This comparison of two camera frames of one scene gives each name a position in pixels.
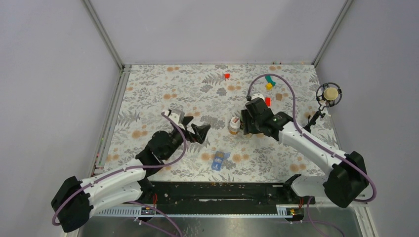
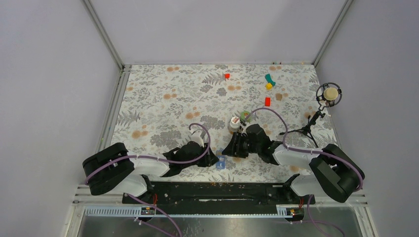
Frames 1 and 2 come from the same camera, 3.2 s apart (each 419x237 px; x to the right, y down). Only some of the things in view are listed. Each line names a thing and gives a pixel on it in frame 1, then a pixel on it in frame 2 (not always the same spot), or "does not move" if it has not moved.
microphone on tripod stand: [328, 95] does not move
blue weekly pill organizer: [218, 159] does not move
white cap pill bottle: [234, 125] does not move
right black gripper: [247, 127] to [232, 150]
